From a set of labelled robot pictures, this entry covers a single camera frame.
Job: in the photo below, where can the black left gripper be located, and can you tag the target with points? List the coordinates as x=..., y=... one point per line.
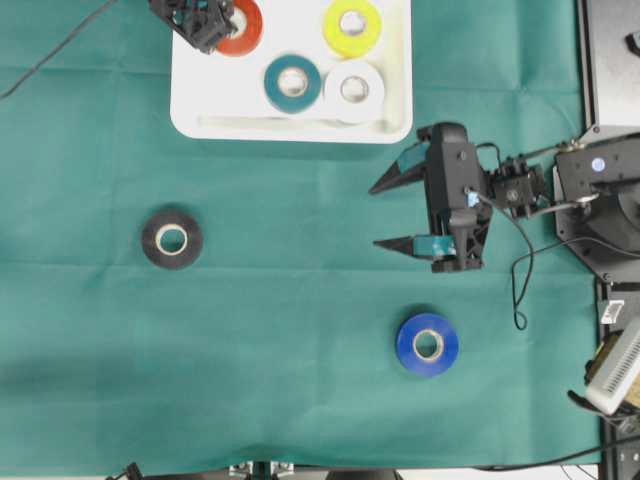
x=202, y=24

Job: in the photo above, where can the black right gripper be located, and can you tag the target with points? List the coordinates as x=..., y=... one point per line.
x=513, y=188

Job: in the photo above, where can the red tape roll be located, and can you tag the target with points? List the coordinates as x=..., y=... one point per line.
x=249, y=21

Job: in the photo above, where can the teal tape roll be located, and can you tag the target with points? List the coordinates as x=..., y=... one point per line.
x=277, y=96

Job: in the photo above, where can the white tape roll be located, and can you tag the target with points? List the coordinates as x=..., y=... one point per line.
x=355, y=92

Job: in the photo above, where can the blue tape roll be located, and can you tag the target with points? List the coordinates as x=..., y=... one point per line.
x=427, y=345

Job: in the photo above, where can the yellow tape roll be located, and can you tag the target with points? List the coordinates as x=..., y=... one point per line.
x=351, y=28

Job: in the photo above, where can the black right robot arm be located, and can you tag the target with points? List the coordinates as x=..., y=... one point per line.
x=592, y=190

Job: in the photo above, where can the white plastic case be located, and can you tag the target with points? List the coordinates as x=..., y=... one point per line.
x=214, y=96

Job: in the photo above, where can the black tape roll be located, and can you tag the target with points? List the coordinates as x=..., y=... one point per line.
x=171, y=238

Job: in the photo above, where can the white perforated box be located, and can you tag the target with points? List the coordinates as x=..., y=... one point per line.
x=618, y=371

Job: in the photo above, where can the green table cloth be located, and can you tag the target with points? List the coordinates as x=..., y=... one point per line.
x=279, y=341

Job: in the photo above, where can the black aluminium frame rail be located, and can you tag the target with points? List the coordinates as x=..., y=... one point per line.
x=608, y=33

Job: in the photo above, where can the black camera stand base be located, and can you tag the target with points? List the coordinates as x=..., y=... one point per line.
x=264, y=470

